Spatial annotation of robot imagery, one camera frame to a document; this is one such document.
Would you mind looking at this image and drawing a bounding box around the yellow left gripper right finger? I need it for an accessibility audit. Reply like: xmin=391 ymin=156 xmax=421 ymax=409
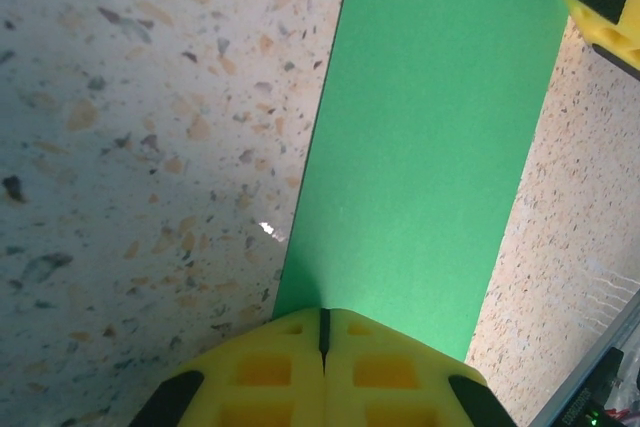
xmin=323 ymin=306 xmax=519 ymax=427

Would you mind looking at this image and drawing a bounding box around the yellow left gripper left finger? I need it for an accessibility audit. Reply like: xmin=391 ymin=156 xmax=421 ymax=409
xmin=129 ymin=306 xmax=327 ymax=427

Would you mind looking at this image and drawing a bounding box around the green cloth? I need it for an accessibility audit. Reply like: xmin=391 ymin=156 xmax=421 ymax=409
xmin=273 ymin=0 xmax=571 ymax=364

